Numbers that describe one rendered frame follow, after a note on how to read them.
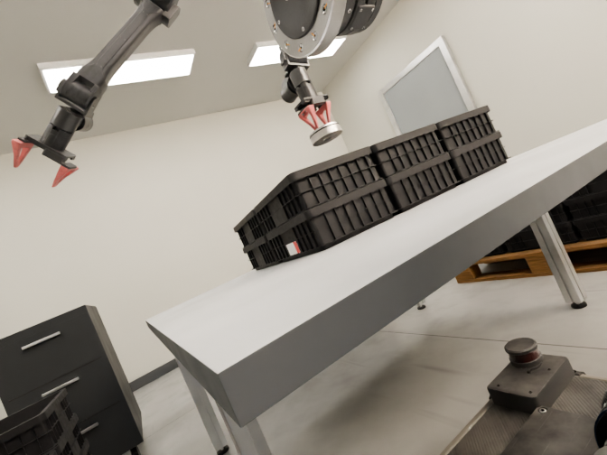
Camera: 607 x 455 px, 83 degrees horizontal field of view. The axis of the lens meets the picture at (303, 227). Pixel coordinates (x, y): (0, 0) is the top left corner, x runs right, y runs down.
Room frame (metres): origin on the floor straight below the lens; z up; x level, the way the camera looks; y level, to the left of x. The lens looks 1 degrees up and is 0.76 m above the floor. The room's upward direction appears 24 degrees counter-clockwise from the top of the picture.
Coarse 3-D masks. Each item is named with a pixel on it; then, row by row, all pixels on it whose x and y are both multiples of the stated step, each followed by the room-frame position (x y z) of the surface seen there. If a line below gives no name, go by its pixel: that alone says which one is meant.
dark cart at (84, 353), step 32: (64, 320) 1.77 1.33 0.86; (96, 320) 2.01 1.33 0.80; (0, 352) 1.64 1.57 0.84; (32, 352) 1.69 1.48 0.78; (64, 352) 1.75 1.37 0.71; (96, 352) 1.81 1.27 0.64; (0, 384) 1.62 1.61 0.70; (32, 384) 1.67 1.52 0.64; (64, 384) 1.71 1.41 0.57; (96, 384) 1.78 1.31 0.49; (128, 384) 2.31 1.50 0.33; (96, 416) 1.76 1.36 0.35; (128, 416) 1.82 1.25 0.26; (96, 448) 1.73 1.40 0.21; (128, 448) 1.79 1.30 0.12
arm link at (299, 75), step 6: (294, 72) 1.06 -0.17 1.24; (300, 72) 1.06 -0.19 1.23; (306, 72) 1.07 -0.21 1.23; (288, 78) 1.10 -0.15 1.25; (294, 78) 1.06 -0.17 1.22; (300, 78) 1.06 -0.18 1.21; (306, 78) 1.06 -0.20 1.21; (294, 84) 1.07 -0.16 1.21; (300, 84) 1.06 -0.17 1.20; (294, 90) 1.11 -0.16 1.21
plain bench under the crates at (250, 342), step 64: (448, 192) 1.05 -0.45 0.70; (512, 192) 0.45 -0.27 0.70; (320, 256) 0.80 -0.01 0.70; (384, 256) 0.40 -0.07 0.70; (448, 256) 0.35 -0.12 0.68; (192, 320) 0.63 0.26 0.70; (256, 320) 0.35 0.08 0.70; (320, 320) 0.27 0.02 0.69; (384, 320) 0.30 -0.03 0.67; (192, 384) 1.57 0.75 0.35; (256, 384) 0.24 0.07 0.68; (256, 448) 0.77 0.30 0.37
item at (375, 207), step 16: (352, 192) 0.99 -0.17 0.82; (368, 192) 1.01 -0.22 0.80; (384, 192) 1.04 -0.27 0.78; (320, 208) 0.94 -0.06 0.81; (336, 208) 0.97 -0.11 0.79; (352, 208) 0.99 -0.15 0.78; (368, 208) 1.00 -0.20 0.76; (384, 208) 1.03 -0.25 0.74; (288, 224) 1.05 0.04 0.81; (304, 224) 0.98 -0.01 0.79; (320, 224) 0.94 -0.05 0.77; (336, 224) 0.96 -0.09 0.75; (352, 224) 0.97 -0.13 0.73; (368, 224) 0.99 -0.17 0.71; (272, 240) 1.26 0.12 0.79; (288, 240) 1.13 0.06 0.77; (304, 240) 1.02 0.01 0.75; (320, 240) 0.94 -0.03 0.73; (336, 240) 0.96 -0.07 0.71; (288, 256) 1.17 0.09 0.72
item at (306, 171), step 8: (352, 152) 1.01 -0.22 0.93; (360, 152) 1.02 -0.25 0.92; (368, 152) 1.03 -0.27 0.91; (328, 160) 0.97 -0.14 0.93; (336, 160) 0.98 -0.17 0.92; (344, 160) 0.99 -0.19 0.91; (304, 168) 0.94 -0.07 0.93; (312, 168) 0.95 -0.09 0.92; (320, 168) 0.96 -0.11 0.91; (328, 168) 0.97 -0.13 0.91; (288, 176) 0.93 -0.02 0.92; (296, 176) 0.93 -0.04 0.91; (304, 176) 0.93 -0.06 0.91; (280, 184) 0.99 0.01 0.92; (288, 184) 0.94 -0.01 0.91; (272, 192) 1.06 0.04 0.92; (264, 200) 1.15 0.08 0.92; (256, 208) 1.24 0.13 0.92
